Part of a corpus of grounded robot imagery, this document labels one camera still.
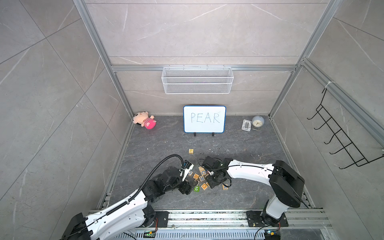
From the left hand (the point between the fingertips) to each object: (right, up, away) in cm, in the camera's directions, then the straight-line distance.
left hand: (194, 176), depth 76 cm
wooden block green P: (-2, +10, +22) cm, 24 cm away
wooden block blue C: (+5, -1, +12) cm, 13 cm away
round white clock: (+46, +31, +31) cm, 64 cm away
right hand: (+11, -6, +9) cm, 16 cm away
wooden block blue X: (+17, -8, +6) cm, 20 cm away
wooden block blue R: (+4, -4, +9) cm, 11 cm away
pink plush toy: (-40, +33, +34) cm, 62 cm away
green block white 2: (+1, -9, +6) cm, 11 cm away
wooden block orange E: (+5, -8, +7) cm, 12 cm away
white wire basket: (0, +58, +24) cm, 63 cm away
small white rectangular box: (+40, +28, +37) cm, 61 cm away
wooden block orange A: (+1, -3, +11) cm, 11 cm away
